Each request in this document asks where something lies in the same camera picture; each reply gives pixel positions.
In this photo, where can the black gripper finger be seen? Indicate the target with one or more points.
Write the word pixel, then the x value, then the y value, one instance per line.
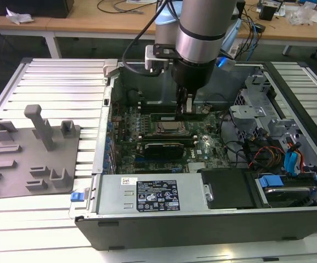
pixel 180 107

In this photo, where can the green RAM stick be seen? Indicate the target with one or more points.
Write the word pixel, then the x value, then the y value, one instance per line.
pixel 154 102
pixel 158 117

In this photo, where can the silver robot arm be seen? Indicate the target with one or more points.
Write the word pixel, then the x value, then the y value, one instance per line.
pixel 202 27

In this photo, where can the silver CPU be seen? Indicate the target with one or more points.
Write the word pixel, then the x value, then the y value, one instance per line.
pixel 170 126

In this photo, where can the round coin battery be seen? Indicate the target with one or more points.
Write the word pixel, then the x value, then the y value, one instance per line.
pixel 206 110

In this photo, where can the green PC motherboard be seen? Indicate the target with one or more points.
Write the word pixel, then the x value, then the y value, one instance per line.
pixel 202 131

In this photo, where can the black graphics card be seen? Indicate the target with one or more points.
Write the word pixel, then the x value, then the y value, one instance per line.
pixel 163 150

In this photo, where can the white power strip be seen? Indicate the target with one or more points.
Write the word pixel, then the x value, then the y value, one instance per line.
pixel 234 50

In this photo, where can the silver heatsink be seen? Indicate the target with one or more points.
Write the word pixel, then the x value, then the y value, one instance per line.
pixel 199 167

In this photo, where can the silver metal drive cage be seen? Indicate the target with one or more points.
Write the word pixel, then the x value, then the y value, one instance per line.
pixel 245 113

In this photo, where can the tall black box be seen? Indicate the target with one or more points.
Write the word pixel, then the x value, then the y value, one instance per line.
pixel 241 8

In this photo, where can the black power adapter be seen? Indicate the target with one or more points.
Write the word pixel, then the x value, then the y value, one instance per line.
pixel 261 28

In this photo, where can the black plastic cover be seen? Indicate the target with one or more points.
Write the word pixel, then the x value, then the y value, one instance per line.
pixel 226 189

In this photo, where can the small black box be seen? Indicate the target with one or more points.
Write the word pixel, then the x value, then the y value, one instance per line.
pixel 267 12

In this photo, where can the wooden desk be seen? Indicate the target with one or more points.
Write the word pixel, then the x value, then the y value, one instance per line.
pixel 92 24

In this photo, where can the silver power supply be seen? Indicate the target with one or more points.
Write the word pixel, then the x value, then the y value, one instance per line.
pixel 114 197

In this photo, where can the hard disk in blue carrier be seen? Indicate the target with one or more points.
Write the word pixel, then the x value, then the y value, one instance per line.
pixel 271 182

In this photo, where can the open PC case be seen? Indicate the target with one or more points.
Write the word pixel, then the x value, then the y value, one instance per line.
pixel 174 230

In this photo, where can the clear plastic bags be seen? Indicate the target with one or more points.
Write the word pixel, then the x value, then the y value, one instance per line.
pixel 302 15

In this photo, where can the blue case latch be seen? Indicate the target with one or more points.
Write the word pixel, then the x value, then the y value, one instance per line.
pixel 76 197

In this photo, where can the grey parts rack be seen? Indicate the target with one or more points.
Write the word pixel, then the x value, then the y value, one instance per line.
pixel 37 153

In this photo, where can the large black device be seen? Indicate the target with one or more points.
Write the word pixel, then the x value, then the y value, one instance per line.
pixel 37 8

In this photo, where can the crumpled white paper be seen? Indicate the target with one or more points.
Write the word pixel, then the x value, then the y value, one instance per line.
pixel 20 17

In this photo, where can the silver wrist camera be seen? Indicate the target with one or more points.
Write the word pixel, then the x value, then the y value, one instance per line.
pixel 226 63

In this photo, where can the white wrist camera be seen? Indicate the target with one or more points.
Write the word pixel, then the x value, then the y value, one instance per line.
pixel 150 59

